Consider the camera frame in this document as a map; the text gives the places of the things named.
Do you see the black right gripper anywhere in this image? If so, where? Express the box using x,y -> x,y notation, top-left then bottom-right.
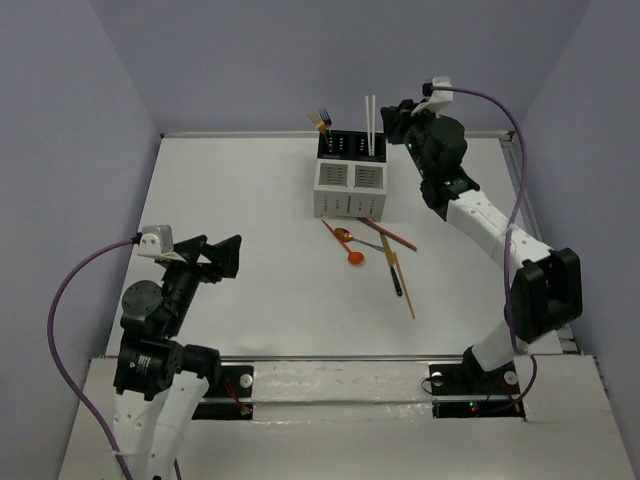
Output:
379,99 -> 437,179

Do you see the iridescent rainbow metal fork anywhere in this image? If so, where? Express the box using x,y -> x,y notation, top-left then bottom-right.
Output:
318,107 -> 332,143

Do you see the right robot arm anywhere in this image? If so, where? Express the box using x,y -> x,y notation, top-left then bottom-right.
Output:
380,100 -> 583,392

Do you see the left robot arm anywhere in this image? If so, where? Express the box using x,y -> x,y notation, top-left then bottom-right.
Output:
113,225 -> 242,479

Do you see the black utensil caddy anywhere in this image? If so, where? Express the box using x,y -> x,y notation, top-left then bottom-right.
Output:
317,130 -> 386,163

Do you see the amber plastic fork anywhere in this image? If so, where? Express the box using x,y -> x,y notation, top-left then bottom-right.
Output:
308,113 -> 332,148

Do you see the white utensil caddy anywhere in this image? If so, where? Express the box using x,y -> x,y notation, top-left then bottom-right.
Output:
313,159 -> 388,221

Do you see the orange red chopstick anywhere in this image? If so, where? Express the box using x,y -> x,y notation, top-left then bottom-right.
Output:
358,218 -> 418,252

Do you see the gold metal spoon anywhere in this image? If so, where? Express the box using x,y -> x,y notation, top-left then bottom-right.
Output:
334,228 -> 384,252

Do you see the orange plastic spoon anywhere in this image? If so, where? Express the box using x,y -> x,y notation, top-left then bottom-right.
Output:
322,219 -> 365,266

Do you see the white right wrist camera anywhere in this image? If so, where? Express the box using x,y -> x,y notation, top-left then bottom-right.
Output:
411,76 -> 453,116

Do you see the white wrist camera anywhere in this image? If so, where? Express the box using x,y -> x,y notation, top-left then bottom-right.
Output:
137,225 -> 175,260
411,76 -> 453,116

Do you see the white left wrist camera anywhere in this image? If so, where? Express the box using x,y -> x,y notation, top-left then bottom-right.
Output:
137,225 -> 175,260

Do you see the aluminium table rail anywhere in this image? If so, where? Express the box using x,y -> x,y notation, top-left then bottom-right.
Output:
500,131 -> 580,354

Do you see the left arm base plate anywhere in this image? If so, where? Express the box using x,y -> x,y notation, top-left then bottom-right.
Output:
192,364 -> 254,421

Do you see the yellow black handled knife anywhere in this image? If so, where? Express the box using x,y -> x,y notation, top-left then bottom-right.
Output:
380,233 -> 403,297

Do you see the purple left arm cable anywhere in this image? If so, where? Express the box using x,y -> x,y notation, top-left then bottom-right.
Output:
46,235 -> 186,480

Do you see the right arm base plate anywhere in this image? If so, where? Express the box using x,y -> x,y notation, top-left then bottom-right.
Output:
421,362 -> 525,419

